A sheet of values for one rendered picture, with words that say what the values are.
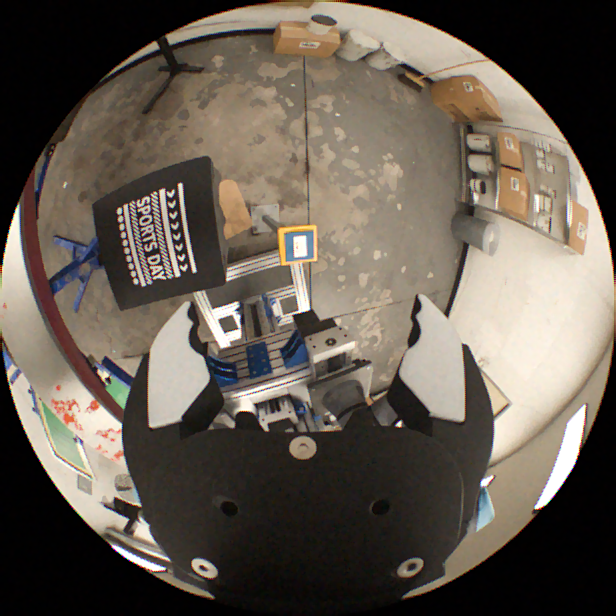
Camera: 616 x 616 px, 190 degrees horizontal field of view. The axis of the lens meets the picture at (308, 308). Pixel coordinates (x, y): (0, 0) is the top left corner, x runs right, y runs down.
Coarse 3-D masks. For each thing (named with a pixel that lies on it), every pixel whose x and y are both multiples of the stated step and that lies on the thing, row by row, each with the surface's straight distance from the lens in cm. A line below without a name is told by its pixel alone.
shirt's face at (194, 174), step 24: (168, 168) 70; (192, 168) 67; (120, 192) 78; (144, 192) 72; (192, 192) 66; (96, 216) 85; (192, 216) 66; (120, 240) 78; (192, 240) 67; (216, 240) 66; (120, 264) 81; (216, 264) 68; (120, 288) 85; (144, 288) 79; (168, 288) 75; (192, 288) 72
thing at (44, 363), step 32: (32, 288) 15; (0, 320) 15; (32, 320) 15; (32, 352) 15; (64, 352) 18; (32, 384) 16; (64, 384) 16; (64, 416) 17; (96, 416) 17; (96, 448) 19
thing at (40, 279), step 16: (32, 176) 38; (32, 192) 43; (32, 208) 43; (32, 224) 39; (32, 240) 31; (32, 256) 25; (32, 272) 19; (48, 288) 59; (48, 304) 29; (48, 320) 18
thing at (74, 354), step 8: (56, 312) 49; (64, 328) 53; (64, 336) 33; (64, 344) 23; (72, 344) 48; (72, 352) 30; (80, 352) 85; (72, 360) 21; (80, 360) 39; (80, 368) 25; (88, 368) 53; (88, 376) 29; (96, 384) 34; (96, 392) 22; (104, 392) 39; (104, 400) 23; (112, 400) 43; (112, 408) 24; (120, 408) 45; (120, 416) 25
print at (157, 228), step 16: (160, 192) 70; (176, 192) 67; (128, 208) 75; (144, 208) 72; (160, 208) 69; (176, 208) 67; (128, 224) 76; (144, 224) 72; (160, 224) 70; (176, 224) 68; (128, 240) 76; (144, 240) 73; (160, 240) 70; (176, 240) 68; (128, 256) 78; (144, 256) 74; (160, 256) 72; (176, 256) 70; (192, 256) 68; (144, 272) 76; (160, 272) 73; (176, 272) 71; (192, 272) 70
